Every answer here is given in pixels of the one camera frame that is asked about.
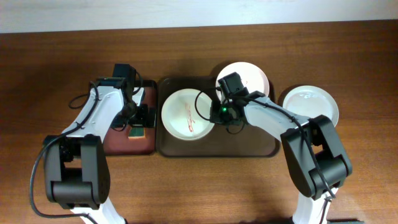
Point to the pale blue plate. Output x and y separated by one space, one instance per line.
311 101

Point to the white plate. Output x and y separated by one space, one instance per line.
180 118
252 77

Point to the small black red tray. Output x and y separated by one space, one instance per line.
116 142

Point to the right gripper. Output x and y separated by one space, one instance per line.
216 117

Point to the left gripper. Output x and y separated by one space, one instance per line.
142 121

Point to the green orange sponge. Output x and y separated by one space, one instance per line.
137 133

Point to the dark brown serving tray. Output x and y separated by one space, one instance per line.
249 142

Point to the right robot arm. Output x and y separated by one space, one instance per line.
317 161

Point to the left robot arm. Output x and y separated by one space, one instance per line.
75 167

